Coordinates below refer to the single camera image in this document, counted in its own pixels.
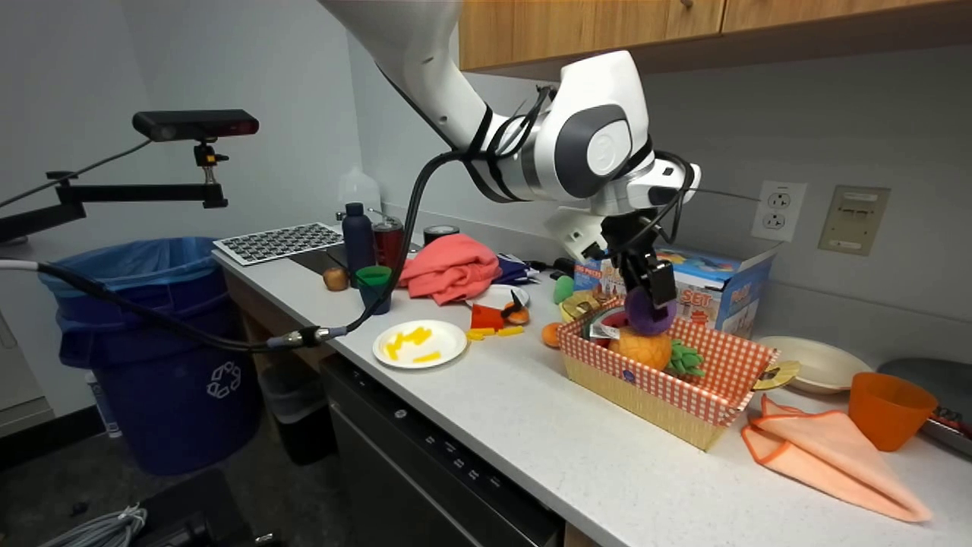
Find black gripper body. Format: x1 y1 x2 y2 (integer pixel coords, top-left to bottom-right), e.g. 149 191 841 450
605 207 673 295

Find purple eggplant plush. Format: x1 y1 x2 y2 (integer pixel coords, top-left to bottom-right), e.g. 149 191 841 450
624 285 683 341

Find yellow banana plush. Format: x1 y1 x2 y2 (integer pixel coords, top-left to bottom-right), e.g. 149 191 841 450
558 290 605 325

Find yellow pineapple plush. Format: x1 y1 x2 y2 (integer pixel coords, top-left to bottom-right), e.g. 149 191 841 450
613 327 709 386

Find blue toy food box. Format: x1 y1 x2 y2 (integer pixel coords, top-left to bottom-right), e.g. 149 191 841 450
571 241 779 341

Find orange fruit plush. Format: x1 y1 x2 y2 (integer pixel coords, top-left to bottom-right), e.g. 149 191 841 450
536 318 568 352

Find orange checkered basket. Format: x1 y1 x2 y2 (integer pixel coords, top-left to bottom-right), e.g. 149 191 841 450
554 295 806 457

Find dark blue cloth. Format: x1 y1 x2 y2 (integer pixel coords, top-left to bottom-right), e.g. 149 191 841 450
493 252 540 290

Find red-orange toy fries holder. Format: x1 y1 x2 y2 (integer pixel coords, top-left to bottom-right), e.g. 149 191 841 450
469 300 516 335

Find cream paper bowl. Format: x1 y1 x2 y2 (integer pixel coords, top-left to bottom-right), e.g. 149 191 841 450
757 335 878 397

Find pink cloth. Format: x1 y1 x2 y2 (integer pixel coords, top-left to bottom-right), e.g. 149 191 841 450
397 230 504 306

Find orange cloth napkin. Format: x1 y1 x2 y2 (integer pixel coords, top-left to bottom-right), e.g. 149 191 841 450
737 395 940 530

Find red cup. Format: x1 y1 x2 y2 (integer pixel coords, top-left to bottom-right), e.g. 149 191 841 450
370 220 409 272

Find wooden upper cabinet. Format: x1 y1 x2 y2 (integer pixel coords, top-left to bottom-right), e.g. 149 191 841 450
456 0 972 86

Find orange plastic cup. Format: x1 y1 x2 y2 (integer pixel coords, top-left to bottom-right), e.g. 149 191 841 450
846 368 942 457

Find green cup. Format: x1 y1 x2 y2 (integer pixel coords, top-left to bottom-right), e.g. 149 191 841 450
353 262 395 318

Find blue bottle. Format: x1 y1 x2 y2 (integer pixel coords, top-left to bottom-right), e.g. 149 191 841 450
338 199 379 282

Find black dishwasher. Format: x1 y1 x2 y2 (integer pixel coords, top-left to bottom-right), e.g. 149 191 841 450
320 349 568 547

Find black glass cooktop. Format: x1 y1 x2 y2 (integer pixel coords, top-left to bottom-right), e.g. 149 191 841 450
876 352 972 464

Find brown base cabinet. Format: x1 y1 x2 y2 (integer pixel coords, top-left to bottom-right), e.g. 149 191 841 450
222 267 345 376

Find small dark waste bin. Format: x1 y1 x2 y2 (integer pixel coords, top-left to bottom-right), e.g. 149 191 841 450
259 357 333 467

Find grey slotted drying rack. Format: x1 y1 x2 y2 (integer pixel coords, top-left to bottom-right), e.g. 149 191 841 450
212 220 345 271

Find blue recycling bin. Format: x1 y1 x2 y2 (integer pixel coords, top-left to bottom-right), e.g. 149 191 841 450
40 235 272 480

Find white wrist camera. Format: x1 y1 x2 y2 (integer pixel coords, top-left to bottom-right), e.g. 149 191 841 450
554 207 611 267

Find white wall outlet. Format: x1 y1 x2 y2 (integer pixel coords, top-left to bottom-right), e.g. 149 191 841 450
748 176 810 246

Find beige wall switch plate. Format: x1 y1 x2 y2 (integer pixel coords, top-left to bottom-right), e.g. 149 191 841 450
813 183 895 258

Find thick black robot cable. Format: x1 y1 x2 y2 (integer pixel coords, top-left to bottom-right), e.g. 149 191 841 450
0 150 489 356

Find black stereo camera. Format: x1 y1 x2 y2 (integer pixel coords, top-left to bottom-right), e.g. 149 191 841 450
132 107 263 147

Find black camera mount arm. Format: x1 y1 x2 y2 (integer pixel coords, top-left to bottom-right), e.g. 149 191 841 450
0 141 231 246

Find thin black camera cable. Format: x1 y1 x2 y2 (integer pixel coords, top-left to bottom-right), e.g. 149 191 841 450
0 136 157 214

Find grey striped cable sleeve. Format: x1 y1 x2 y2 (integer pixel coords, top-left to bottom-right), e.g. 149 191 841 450
37 501 153 547

